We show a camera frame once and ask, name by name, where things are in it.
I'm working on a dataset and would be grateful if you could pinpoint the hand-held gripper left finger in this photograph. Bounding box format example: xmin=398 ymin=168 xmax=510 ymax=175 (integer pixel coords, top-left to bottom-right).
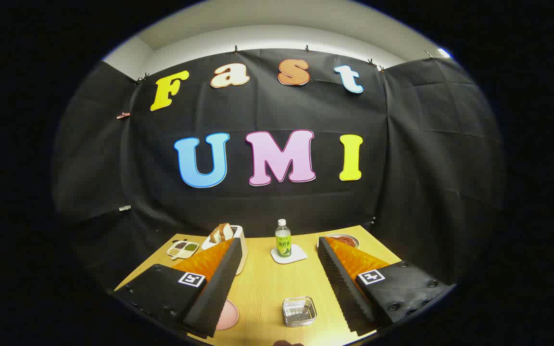
xmin=113 ymin=238 xmax=244 ymax=338

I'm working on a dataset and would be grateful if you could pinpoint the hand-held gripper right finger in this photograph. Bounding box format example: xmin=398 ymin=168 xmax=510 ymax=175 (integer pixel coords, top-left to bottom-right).
xmin=317 ymin=235 xmax=454 ymax=336

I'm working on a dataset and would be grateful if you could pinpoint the pink plate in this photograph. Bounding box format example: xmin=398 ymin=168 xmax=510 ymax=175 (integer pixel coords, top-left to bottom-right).
xmin=214 ymin=299 xmax=239 ymax=331

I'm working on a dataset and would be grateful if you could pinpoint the white toaster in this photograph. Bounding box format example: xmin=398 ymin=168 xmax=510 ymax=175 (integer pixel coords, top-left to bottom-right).
xmin=201 ymin=225 xmax=249 ymax=275

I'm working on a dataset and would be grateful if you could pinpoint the plate of food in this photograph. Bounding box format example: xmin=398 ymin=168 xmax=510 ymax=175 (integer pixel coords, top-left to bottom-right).
xmin=317 ymin=233 xmax=360 ymax=250

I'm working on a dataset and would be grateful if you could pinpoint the white divided condiment dish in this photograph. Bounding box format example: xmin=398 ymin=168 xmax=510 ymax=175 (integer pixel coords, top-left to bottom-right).
xmin=167 ymin=239 xmax=200 ymax=260

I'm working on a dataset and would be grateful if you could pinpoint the white coaster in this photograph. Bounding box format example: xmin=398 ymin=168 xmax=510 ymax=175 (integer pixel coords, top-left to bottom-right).
xmin=271 ymin=244 xmax=308 ymax=264

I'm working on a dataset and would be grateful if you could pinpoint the green label drink bottle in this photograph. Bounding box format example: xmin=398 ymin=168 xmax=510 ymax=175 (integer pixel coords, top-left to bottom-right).
xmin=275 ymin=219 xmax=292 ymax=258

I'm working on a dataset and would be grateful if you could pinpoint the metal wire basket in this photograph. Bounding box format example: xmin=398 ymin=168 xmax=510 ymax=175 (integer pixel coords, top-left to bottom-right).
xmin=282 ymin=297 xmax=317 ymax=328

